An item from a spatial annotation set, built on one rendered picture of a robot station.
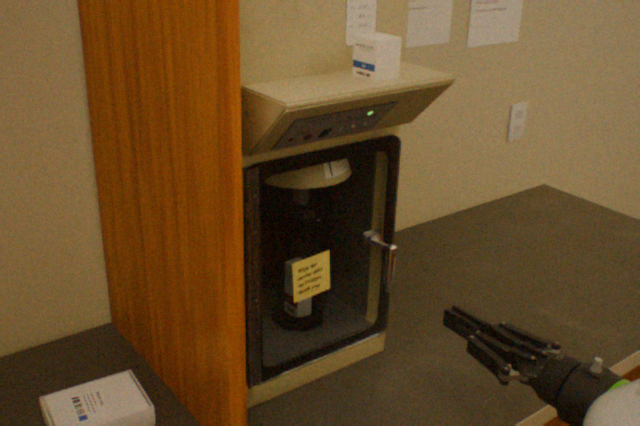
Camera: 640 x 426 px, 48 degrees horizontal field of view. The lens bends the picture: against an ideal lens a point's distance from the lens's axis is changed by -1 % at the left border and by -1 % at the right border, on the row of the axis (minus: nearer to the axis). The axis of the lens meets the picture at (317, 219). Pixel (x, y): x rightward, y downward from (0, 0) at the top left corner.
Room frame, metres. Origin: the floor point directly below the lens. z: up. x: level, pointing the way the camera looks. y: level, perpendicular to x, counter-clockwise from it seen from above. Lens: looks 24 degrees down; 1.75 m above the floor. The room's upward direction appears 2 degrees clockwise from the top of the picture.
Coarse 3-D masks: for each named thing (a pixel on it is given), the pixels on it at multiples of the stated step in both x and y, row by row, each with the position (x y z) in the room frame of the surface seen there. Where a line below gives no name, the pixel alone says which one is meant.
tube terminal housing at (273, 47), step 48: (240, 0) 1.00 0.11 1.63; (288, 0) 1.05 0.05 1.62; (336, 0) 1.10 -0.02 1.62; (384, 0) 1.16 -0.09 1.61; (240, 48) 1.00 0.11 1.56; (288, 48) 1.05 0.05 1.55; (336, 48) 1.10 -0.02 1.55; (336, 144) 1.11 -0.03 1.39; (384, 336) 1.19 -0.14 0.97; (288, 384) 1.05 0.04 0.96
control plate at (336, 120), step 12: (360, 108) 1.01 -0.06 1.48; (372, 108) 1.03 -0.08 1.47; (384, 108) 1.05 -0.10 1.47; (300, 120) 0.95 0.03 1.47; (312, 120) 0.97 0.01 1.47; (324, 120) 0.99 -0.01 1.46; (336, 120) 1.01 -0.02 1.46; (348, 120) 1.03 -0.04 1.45; (360, 120) 1.05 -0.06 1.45; (372, 120) 1.07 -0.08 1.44; (288, 132) 0.96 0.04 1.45; (300, 132) 0.98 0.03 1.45; (312, 132) 1.00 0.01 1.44; (336, 132) 1.05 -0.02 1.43; (348, 132) 1.07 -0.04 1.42; (276, 144) 0.98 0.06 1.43; (288, 144) 1.00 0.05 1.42
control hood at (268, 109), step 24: (336, 72) 1.09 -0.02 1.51; (408, 72) 1.11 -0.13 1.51; (432, 72) 1.11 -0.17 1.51; (264, 96) 0.95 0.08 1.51; (288, 96) 0.94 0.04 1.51; (312, 96) 0.94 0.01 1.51; (336, 96) 0.96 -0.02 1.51; (360, 96) 0.98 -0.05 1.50; (384, 96) 1.02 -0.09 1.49; (408, 96) 1.06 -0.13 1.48; (432, 96) 1.11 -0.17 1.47; (264, 120) 0.94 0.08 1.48; (288, 120) 0.93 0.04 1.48; (384, 120) 1.10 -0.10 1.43; (408, 120) 1.15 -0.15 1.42; (264, 144) 0.96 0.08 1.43
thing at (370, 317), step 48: (384, 144) 1.15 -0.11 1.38; (288, 192) 1.04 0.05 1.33; (336, 192) 1.09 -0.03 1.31; (384, 192) 1.16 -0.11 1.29; (288, 240) 1.04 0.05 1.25; (336, 240) 1.10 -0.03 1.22; (384, 240) 1.16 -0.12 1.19; (288, 288) 1.04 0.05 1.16; (336, 288) 1.10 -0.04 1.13; (288, 336) 1.04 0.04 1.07; (336, 336) 1.10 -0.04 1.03
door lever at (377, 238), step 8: (376, 240) 1.14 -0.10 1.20; (384, 248) 1.12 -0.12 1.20; (392, 248) 1.11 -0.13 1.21; (392, 256) 1.11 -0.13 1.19; (392, 264) 1.11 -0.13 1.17; (384, 272) 1.11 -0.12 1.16; (392, 272) 1.11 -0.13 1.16; (384, 280) 1.11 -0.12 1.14; (392, 280) 1.11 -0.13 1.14; (384, 288) 1.11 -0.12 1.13; (392, 288) 1.11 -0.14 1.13
